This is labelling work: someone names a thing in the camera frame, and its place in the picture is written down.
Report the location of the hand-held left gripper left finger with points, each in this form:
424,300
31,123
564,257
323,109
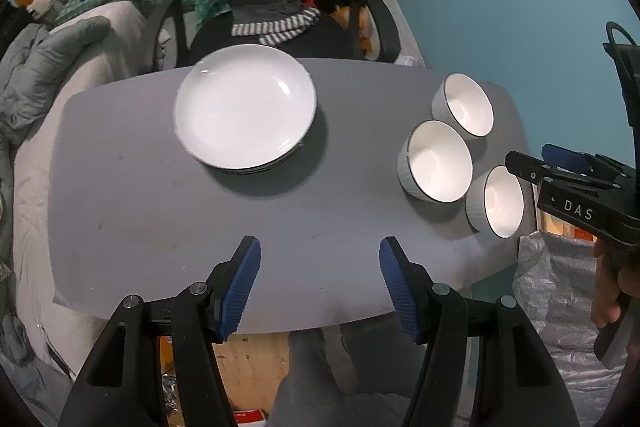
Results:
240,292

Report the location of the red and white box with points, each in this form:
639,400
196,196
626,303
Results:
247,418

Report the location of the grey plastic sheet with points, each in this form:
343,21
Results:
555,297

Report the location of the white plate with dark rim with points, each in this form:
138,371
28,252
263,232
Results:
287,158
245,107
265,170

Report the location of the orange bag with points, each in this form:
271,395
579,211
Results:
370,39

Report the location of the person's right hand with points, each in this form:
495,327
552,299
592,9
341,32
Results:
605,297

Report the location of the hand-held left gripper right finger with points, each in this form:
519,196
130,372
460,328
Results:
400,292

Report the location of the wooden furniture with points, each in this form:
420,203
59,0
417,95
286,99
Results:
560,224

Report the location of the white crumpled cloth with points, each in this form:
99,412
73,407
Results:
407,61

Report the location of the white ribbed bowl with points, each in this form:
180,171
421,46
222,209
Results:
442,162
500,202
467,104

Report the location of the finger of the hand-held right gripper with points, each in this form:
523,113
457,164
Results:
522,164
565,156

